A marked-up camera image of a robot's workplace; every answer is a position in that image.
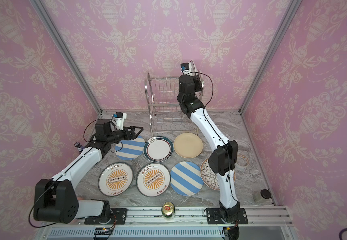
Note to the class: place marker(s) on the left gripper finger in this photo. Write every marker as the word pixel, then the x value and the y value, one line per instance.
pixel 129 136
pixel 135 130

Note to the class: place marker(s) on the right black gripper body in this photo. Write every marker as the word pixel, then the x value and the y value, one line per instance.
pixel 196 84

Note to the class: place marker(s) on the green red rimmed white plate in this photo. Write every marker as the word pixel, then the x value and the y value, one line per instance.
pixel 158 149

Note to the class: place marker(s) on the blue striped plate rear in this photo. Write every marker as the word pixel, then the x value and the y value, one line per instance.
pixel 130 150

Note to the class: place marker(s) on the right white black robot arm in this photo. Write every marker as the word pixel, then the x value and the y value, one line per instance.
pixel 224 156

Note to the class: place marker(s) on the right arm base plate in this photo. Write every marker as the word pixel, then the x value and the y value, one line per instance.
pixel 214 217

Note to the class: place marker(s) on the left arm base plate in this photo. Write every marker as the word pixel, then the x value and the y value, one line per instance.
pixel 119 216

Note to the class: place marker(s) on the white plate dark rim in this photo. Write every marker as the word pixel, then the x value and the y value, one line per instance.
pixel 196 72

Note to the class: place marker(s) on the aluminium rail frame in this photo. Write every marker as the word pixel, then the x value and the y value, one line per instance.
pixel 189 223

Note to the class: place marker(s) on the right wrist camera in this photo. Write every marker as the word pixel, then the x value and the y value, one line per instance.
pixel 186 68

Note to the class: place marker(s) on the green gold can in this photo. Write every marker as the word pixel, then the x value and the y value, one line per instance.
pixel 168 210

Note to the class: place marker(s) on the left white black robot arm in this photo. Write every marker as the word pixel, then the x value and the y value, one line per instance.
pixel 55 200

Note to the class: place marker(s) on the silver wire dish rack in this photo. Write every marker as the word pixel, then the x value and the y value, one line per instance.
pixel 164 110

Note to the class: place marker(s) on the orange sunburst plate right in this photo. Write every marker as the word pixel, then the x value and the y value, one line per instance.
pixel 153 180

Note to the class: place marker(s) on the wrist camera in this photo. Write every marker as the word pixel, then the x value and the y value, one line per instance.
pixel 120 117
pixel 186 68

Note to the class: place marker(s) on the orange sunburst plate left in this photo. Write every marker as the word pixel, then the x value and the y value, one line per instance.
pixel 115 179

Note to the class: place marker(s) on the orange sunburst plate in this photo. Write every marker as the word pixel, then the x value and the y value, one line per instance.
pixel 115 179
pixel 153 180

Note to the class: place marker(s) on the purple bottle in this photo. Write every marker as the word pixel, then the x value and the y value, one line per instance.
pixel 79 146

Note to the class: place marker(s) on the blue striped plate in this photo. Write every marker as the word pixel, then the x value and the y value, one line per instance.
pixel 186 179
pixel 130 150

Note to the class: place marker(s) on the plain cream plate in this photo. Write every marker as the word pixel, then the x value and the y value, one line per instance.
pixel 188 145

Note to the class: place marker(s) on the tape roll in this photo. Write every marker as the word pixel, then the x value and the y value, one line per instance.
pixel 242 161

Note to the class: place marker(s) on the blue striped plate front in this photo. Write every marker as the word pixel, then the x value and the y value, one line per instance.
pixel 186 179

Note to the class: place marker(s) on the floral pattern plate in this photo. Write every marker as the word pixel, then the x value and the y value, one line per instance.
pixel 208 176

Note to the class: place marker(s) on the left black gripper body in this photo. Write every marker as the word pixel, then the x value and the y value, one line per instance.
pixel 120 135

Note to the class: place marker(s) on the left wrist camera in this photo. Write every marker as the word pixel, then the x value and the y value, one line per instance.
pixel 120 117

